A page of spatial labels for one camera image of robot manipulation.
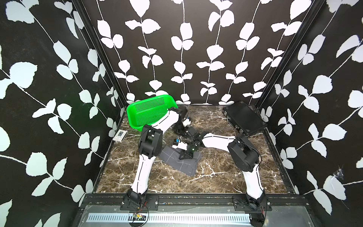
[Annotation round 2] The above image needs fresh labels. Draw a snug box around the dark grey grid pillowcase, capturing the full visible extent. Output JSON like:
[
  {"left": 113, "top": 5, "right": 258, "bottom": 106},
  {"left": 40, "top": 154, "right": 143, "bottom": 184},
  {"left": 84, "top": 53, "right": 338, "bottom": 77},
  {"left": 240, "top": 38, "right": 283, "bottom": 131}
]
[{"left": 159, "top": 145, "right": 202, "bottom": 176}]

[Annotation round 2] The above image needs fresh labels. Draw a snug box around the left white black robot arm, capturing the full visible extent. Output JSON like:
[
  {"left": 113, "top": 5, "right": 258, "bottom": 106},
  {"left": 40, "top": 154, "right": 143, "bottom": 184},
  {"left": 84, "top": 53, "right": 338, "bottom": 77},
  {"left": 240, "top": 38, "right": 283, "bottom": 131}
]
[{"left": 126, "top": 106, "right": 188, "bottom": 205}]

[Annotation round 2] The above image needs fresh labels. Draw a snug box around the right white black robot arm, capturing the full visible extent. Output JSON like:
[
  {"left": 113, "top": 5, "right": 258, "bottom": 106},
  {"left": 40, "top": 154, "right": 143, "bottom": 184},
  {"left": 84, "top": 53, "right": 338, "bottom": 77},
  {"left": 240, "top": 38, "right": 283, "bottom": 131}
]
[{"left": 173, "top": 127, "right": 265, "bottom": 205}]

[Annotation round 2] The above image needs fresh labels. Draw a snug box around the green plastic basket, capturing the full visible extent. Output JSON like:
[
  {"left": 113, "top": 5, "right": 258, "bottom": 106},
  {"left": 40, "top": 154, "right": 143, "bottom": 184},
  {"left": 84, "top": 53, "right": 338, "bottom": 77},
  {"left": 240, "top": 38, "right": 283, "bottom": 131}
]
[{"left": 126, "top": 95, "right": 178, "bottom": 131}]

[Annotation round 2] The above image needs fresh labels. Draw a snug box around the black hard case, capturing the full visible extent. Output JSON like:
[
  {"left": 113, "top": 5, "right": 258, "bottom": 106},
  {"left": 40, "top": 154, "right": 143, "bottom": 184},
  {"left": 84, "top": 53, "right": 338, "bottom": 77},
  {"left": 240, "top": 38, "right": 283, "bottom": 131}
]
[{"left": 222, "top": 101, "right": 267, "bottom": 137}]

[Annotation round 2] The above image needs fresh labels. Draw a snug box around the small white remote device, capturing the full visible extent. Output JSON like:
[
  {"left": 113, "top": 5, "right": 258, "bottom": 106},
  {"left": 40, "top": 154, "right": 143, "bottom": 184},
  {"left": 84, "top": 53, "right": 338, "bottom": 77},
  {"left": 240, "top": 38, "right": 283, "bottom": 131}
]
[{"left": 113, "top": 130, "right": 128, "bottom": 142}]

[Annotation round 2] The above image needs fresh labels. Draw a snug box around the white perforated strip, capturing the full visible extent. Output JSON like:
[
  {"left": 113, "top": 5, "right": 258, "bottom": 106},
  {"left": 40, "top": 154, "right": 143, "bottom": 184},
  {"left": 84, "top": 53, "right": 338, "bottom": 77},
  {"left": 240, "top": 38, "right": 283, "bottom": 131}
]
[{"left": 86, "top": 213, "right": 251, "bottom": 225}]

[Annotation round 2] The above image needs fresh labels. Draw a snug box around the small green circuit board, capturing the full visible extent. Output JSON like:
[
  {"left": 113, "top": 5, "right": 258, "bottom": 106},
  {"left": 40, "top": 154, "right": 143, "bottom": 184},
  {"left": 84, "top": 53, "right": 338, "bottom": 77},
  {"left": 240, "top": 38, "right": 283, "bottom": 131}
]
[{"left": 130, "top": 214, "right": 147, "bottom": 222}]

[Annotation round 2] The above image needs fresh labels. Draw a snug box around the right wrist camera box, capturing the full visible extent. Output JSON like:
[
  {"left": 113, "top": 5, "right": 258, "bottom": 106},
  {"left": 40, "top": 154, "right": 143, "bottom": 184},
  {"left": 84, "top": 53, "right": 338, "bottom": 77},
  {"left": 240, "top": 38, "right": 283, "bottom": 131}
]
[{"left": 172, "top": 139, "right": 188, "bottom": 150}]

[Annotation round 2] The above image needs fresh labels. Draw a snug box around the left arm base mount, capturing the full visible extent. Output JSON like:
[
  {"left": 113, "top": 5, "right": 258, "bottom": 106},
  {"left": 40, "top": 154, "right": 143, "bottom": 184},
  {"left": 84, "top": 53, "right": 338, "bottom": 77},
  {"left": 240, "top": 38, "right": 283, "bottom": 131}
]
[{"left": 120, "top": 194, "right": 159, "bottom": 211}]

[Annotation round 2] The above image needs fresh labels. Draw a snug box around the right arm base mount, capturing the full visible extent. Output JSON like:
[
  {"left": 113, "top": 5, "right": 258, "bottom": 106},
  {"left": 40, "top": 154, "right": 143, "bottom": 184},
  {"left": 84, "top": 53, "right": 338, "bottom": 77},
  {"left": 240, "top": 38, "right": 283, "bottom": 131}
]
[{"left": 232, "top": 194, "right": 272, "bottom": 213}]

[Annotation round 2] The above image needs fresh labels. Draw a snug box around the black front mounting rail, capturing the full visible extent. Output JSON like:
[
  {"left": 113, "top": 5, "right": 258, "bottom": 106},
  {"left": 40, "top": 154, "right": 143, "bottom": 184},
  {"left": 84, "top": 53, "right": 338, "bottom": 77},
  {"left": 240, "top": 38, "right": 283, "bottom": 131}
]
[{"left": 80, "top": 194, "right": 309, "bottom": 213}]

